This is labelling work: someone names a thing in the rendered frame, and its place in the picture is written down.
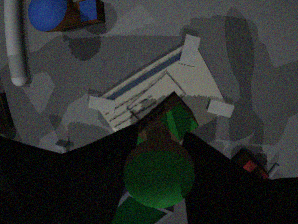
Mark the grey cylinder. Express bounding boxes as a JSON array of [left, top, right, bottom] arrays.
[[4, 0, 28, 87]]

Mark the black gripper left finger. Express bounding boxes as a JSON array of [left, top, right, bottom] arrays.
[[0, 125, 140, 224]]

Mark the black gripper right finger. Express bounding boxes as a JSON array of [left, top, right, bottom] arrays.
[[182, 132, 298, 224]]

